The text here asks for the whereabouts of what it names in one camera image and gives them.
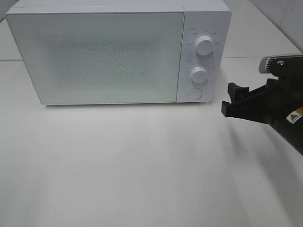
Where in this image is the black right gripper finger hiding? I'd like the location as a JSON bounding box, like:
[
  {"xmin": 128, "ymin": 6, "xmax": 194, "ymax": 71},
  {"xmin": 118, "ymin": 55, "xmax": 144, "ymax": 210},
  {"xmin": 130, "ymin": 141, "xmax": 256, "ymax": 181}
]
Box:
[
  {"xmin": 221, "ymin": 99, "xmax": 272, "ymax": 124},
  {"xmin": 227, "ymin": 82, "xmax": 267, "ymax": 106}
]

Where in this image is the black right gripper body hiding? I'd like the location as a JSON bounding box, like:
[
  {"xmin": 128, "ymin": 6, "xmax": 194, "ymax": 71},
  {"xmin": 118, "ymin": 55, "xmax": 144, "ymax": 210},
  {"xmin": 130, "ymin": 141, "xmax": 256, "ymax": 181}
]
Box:
[{"xmin": 251, "ymin": 79, "xmax": 303, "ymax": 154}]

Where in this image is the round white door button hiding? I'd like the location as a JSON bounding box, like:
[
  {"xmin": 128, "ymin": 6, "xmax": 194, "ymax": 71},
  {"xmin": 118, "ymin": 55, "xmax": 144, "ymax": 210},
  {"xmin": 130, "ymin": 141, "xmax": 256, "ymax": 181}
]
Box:
[{"xmin": 188, "ymin": 88, "xmax": 203, "ymax": 100}]

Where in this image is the white timer knob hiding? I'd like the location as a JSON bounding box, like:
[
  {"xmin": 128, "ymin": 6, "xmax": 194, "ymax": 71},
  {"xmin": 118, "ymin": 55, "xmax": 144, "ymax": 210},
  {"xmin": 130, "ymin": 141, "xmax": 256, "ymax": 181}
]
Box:
[{"xmin": 191, "ymin": 66, "xmax": 208, "ymax": 84}]

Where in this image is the white microwave door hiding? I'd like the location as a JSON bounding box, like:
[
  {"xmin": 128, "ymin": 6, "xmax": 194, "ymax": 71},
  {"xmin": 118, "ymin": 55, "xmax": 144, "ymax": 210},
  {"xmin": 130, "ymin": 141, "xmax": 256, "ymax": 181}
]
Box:
[{"xmin": 7, "ymin": 12, "xmax": 184, "ymax": 105}]

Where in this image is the white upper power knob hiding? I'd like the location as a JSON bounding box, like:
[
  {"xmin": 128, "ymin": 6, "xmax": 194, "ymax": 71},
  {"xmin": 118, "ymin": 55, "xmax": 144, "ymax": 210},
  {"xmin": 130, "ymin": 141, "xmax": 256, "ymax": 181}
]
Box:
[{"xmin": 195, "ymin": 35, "xmax": 214, "ymax": 56}]

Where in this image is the white microwave oven body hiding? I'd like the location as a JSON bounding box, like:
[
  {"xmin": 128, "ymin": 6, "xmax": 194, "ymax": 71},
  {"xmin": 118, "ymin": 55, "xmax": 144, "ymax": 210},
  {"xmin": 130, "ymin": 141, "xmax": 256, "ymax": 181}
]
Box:
[{"xmin": 5, "ymin": 0, "xmax": 232, "ymax": 103}]

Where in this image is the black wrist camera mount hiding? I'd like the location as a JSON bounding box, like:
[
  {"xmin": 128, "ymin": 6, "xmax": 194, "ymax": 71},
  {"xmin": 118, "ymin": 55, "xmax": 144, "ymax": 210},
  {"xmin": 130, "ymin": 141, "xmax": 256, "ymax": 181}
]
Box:
[{"xmin": 258, "ymin": 53, "xmax": 303, "ymax": 82}]

